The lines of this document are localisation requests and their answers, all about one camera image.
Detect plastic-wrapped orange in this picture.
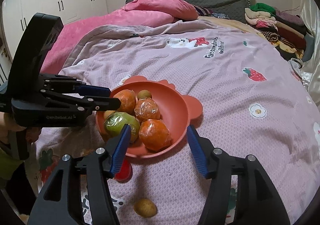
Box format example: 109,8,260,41
139,119,173,152
134,98,161,120
113,89,137,112

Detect blue floral cloth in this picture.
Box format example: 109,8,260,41
212,12,230,20

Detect orange bear-shaped plate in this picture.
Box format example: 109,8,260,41
96,75,203,158

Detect printed strawberry blanket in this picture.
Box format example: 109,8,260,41
32,19,320,225

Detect grey pillow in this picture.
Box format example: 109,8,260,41
302,32,315,63

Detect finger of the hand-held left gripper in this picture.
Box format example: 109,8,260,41
39,74,110,98
42,92,121,115

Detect dark striped cloth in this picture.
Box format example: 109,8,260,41
194,6,213,17

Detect pink quilt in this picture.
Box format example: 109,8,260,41
40,0,199,74

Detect person's left hand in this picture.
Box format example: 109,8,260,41
0,111,42,144

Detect plastic-wrapped green citrus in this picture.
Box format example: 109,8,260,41
104,112,141,143

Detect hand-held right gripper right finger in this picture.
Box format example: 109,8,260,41
186,125,292,225

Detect red tomato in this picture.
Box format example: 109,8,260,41
114,159,132,181

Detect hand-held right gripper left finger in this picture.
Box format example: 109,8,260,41
27,124,132,225

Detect pile of folded clothes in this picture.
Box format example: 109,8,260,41
244,2,308,62

